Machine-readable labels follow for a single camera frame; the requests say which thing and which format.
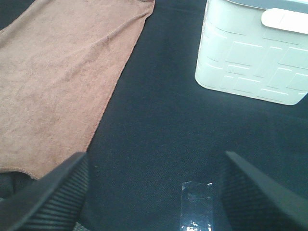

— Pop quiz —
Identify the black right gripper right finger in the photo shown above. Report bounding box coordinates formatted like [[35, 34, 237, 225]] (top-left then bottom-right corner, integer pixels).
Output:
[[219, 151, 308, 231]]

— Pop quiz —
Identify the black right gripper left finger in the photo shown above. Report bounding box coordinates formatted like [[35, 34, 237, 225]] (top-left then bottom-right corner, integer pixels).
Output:
[[0, 153, 89, 231]]

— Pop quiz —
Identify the brown microfiber towel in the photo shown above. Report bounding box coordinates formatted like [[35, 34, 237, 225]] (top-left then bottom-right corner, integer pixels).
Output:
[[0, 0, 155, 179]]

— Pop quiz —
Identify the clear tape strip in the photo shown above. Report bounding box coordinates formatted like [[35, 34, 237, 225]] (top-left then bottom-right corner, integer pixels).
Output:
[[180, 181, 213, 231]]

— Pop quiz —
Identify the black table cloth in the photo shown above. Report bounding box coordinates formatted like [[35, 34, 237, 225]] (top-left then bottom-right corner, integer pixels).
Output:
[[0, 0, 308, 231]]

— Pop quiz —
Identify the white plastic storage bin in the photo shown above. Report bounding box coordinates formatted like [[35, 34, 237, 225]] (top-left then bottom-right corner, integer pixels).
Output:
[[195, 0, 308, 105]]

